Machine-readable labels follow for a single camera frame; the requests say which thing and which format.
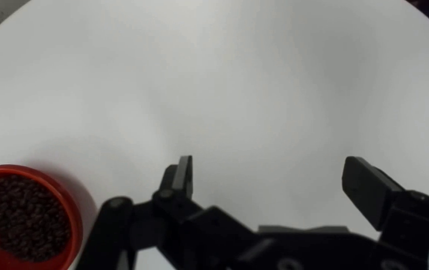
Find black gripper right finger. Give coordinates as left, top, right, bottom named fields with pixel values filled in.
left=341, top=155, right=429, bottom=270

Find dark brown grains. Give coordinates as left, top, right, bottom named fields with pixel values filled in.
left=0, top=174, right=72, bottom=264

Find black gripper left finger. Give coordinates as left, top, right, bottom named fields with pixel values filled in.
left=75, top=155, right=257, bottom=270

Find red bowl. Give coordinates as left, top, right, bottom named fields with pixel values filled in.
left=0, top=164, right=98, bottom=270

